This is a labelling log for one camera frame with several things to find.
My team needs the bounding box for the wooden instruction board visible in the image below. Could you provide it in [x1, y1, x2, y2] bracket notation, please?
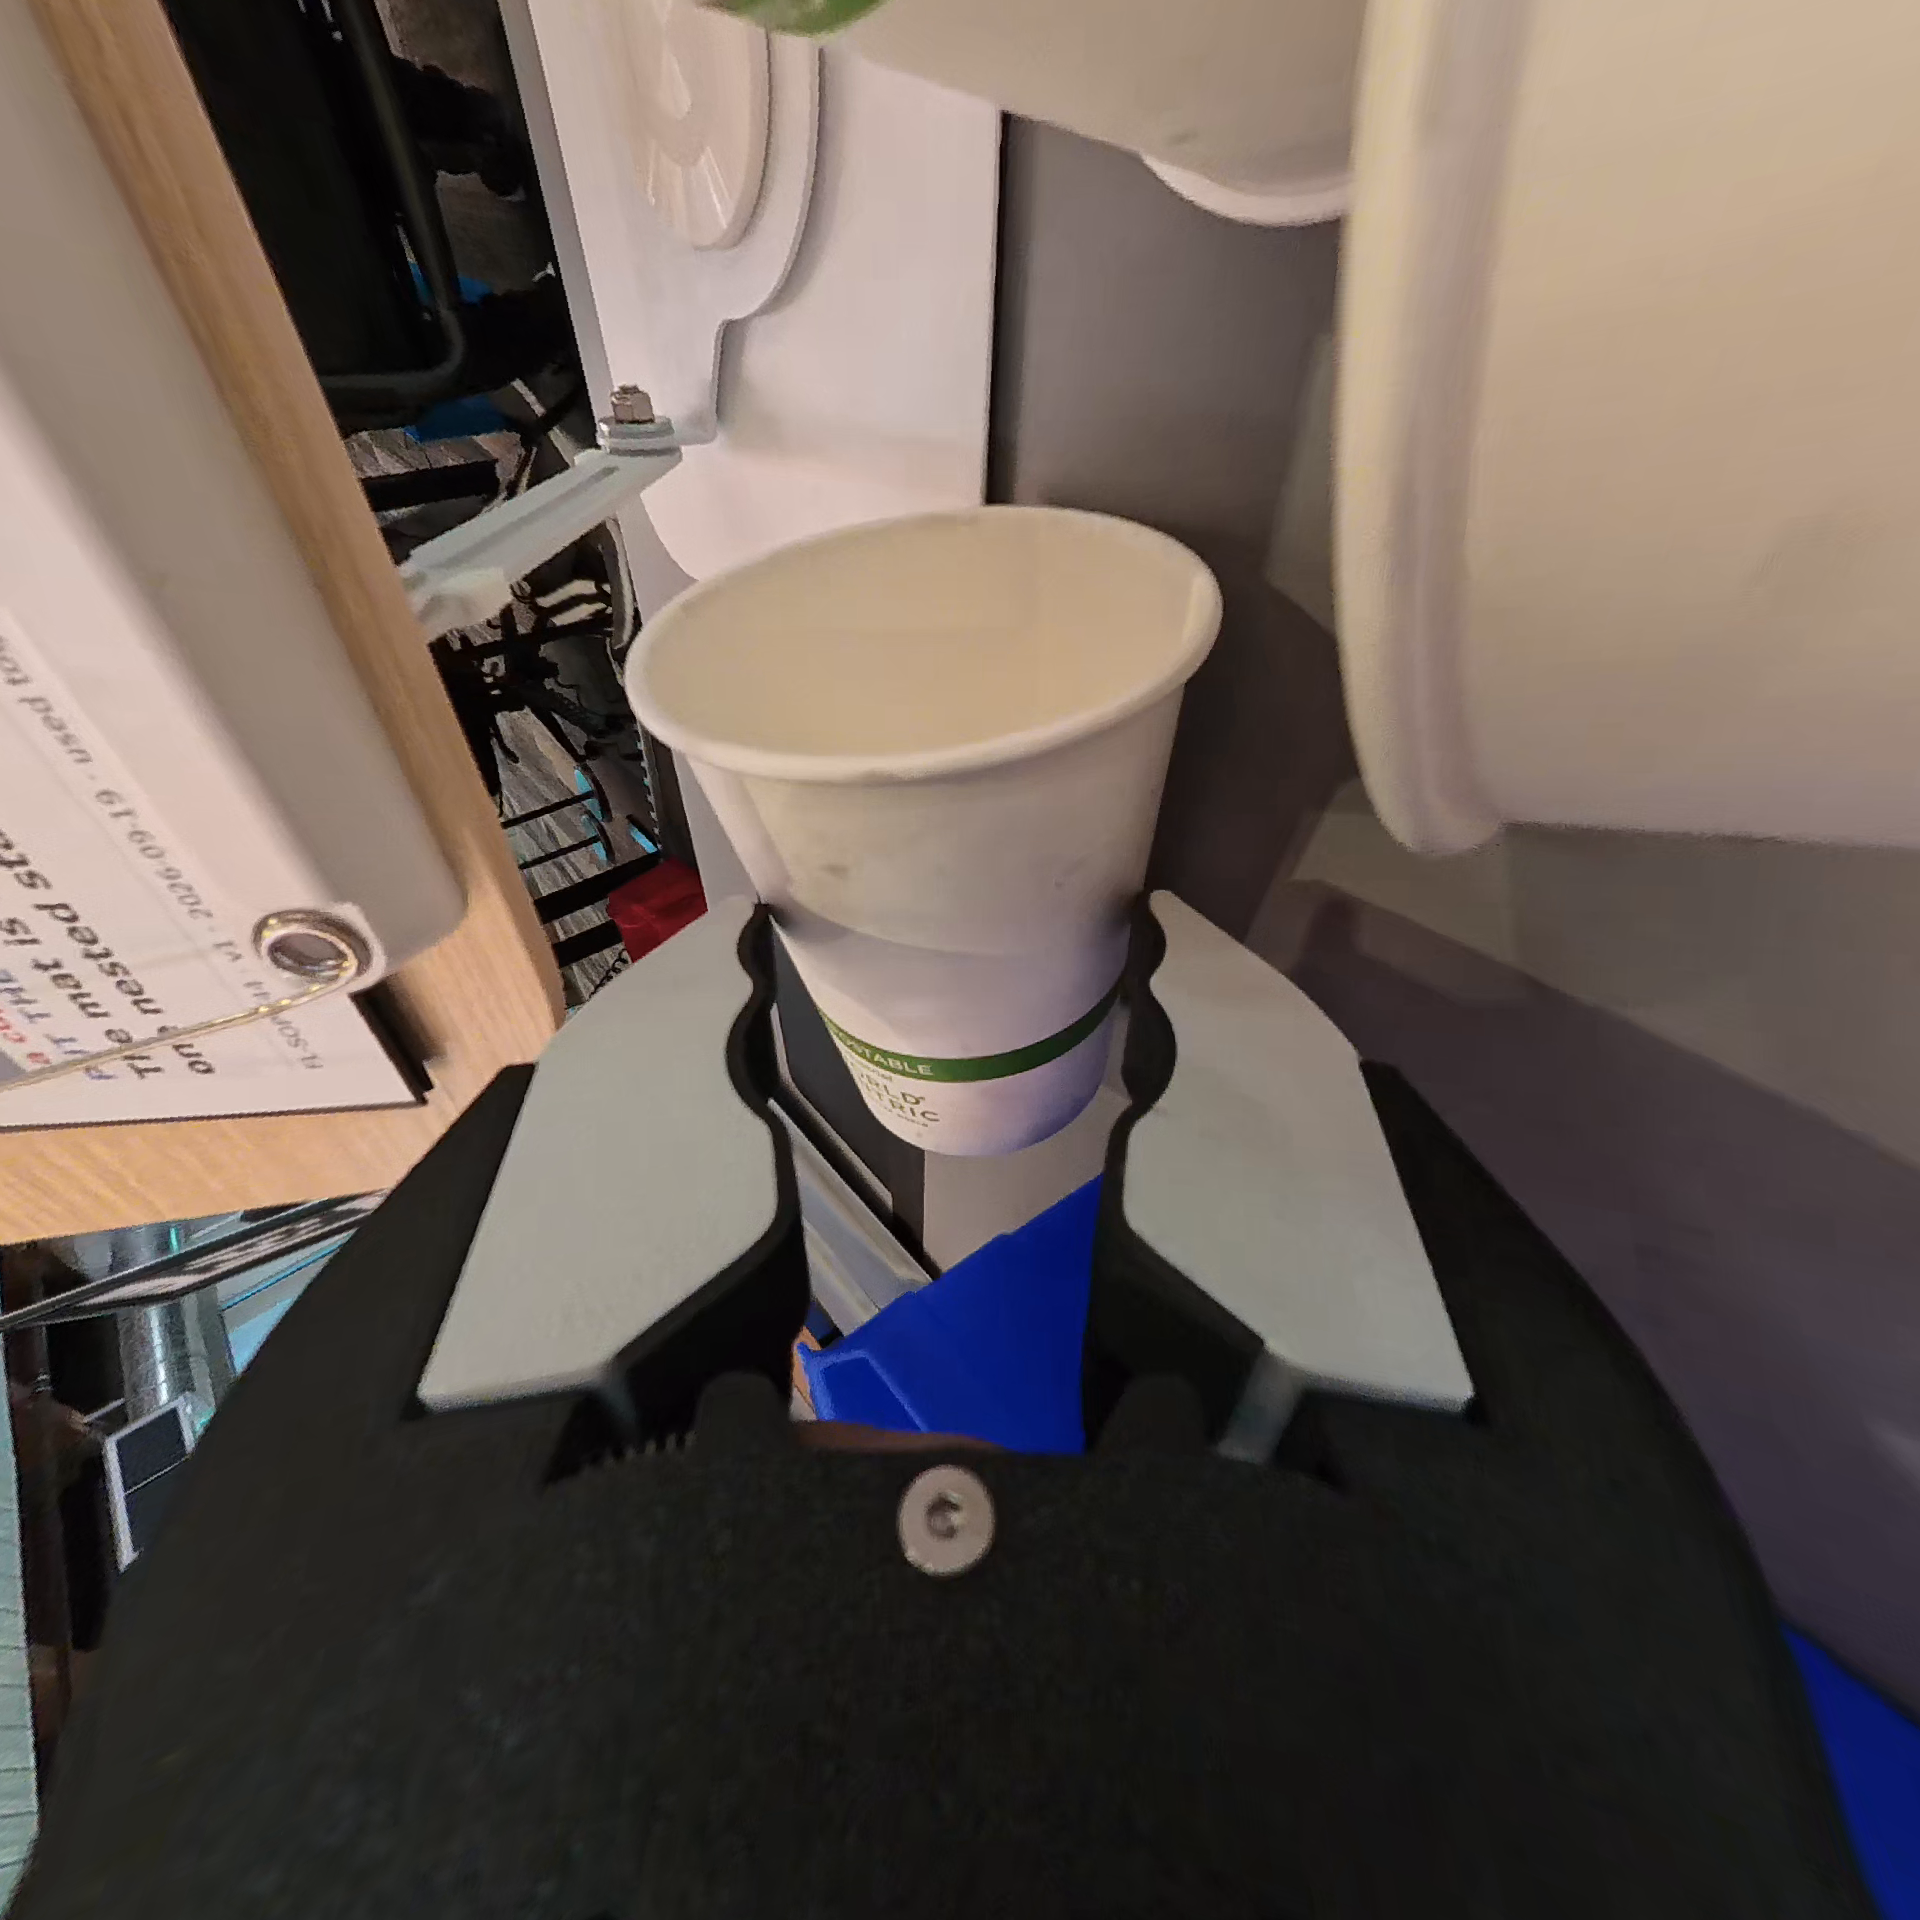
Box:
[0, 0, 567, 1249]

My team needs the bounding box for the white paper cup green band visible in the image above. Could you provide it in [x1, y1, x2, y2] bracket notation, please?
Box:
[703, 0, 1360, 231]
[1328, 0, 1920, 857]
[621, 508, 1225, 1157]

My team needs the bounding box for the grey metal tray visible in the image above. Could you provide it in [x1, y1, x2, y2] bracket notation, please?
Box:
[801, 1160, 941, 1333]

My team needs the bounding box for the ceiling air vent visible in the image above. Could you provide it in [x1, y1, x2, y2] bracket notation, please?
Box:
[96, 1400, 200, 1566]

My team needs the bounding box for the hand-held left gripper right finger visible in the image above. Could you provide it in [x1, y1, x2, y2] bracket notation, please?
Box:
[1083, 889, 1477, 1464]

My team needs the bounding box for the white board stand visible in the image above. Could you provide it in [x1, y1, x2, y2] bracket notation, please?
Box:
[398, 0, 1003, 636]

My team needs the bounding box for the dark table cable cover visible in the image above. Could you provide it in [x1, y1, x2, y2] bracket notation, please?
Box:
[771, 1036, 928, 1233]

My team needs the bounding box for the silver air duct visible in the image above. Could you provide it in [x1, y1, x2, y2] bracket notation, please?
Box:
[88, 1216, 245, 1444]

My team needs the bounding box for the red bag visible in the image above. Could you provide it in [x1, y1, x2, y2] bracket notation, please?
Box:
[611, 862, 710, 964]

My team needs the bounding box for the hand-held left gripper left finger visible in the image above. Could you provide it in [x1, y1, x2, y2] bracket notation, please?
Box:
[415, 896, 814, 1447]

